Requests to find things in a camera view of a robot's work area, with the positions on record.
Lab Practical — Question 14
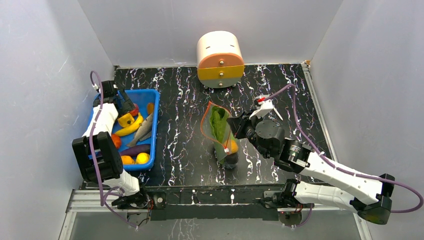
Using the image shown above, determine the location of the grey toy fish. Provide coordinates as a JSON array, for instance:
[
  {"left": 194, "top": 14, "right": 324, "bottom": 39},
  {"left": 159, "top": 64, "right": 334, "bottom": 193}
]
[{"left": 126, "top": 112, "right": 154, "bottom": 148}]

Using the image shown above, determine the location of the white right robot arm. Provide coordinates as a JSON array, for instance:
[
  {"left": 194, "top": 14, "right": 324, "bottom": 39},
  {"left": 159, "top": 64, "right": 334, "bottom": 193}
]
[{"left": 227, "top": 113, "right": 394, "bottom": 225}]

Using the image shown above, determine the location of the blue plastic bin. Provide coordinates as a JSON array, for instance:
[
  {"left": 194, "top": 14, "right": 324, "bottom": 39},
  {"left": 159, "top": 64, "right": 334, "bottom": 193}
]
[{"left": 77, "top": 89, "right": 161, "bottom": 172}]

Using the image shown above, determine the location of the dark purple toy fruit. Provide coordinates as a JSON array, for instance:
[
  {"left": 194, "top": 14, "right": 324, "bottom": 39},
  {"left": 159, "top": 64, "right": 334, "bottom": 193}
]
[{"left": 222, "top": 153, "right": 239, "bottom": 169}]

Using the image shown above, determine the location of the yellow-tipped white pen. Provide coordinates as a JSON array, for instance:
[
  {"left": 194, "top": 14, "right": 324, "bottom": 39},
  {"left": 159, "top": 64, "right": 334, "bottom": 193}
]
[{"left": 273, "top": 108, "right": 284, "bottom": 121}]

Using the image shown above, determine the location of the orange toy pumpkin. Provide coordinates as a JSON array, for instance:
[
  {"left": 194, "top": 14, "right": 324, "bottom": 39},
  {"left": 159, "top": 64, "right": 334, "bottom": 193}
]
[{"left": 111, "top": 134, "right": 122, "bottom": 149}]

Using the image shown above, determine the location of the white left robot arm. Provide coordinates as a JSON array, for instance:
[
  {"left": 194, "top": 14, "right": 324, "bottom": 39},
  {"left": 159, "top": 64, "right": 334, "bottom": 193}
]
[{"left": 71, "top": 80, "right": 150, "bottom": 208}]

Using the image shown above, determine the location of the yellow toy lemon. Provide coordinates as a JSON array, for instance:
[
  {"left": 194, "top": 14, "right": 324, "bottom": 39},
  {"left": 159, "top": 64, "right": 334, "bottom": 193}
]
[{"left": 135, "top": 152, "right": 150, "bottom": 165}]

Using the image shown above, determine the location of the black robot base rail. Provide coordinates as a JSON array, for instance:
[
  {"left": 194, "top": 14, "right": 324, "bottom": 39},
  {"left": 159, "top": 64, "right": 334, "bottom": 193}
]
[{"left": 146, "top": 184, "right": 301, "bottom": 221}]

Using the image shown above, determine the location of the yellow toy bell pepper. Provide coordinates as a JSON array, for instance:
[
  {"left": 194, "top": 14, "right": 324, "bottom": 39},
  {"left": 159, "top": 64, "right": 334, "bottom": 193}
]
[{"left": 117, "top": 113, "right": 135, "bottom": 128}]

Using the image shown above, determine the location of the round three-drawer mini cabinet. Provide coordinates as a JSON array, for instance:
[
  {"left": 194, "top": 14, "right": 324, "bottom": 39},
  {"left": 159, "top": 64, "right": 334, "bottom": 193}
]
[{"left": 196, "top": 30, "right": 245, "bottom": 89}]

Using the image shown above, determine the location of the clear red-zipper zip bag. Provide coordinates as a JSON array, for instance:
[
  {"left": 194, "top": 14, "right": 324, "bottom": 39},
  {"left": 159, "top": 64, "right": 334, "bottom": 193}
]
[{"left": 200, "top": 101, "right": 240, "bottom": 169}]

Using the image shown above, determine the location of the yellow-orange toy walnut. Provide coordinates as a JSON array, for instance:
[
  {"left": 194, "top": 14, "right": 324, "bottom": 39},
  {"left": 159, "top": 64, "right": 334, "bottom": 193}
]
[{"left": 121, "top": 155, "right": 135, "bottom": 165}]

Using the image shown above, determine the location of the orange-yellow toy fruit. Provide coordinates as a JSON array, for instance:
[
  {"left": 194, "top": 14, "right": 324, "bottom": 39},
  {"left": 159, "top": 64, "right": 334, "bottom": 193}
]
[{"left": 223, "top": 138, "right": 239, "bottom": 155}]

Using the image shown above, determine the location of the yellow toy banana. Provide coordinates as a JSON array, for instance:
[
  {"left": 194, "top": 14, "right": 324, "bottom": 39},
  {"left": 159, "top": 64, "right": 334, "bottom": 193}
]
[{"left": 114, "top": 113, "right": 144, "bottom": 137}]

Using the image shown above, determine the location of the purple toy eggplant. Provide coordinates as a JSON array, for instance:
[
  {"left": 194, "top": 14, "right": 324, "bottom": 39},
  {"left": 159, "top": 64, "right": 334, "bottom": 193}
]
[{"left": 119, "top": 144, "right": 151, "bottom": 157}]

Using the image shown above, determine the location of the green leafy vegetable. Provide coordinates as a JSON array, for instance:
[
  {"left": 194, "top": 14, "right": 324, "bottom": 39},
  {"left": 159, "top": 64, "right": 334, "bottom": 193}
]
[{"left": 208, "top": 104, "right": 234, "bottom": 165}]

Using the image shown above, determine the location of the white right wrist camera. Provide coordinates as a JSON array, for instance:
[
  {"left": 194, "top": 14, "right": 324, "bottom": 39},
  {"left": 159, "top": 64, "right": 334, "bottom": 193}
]
[{"left": 249, "top": 95, "right": 274, "bottom": 120}]

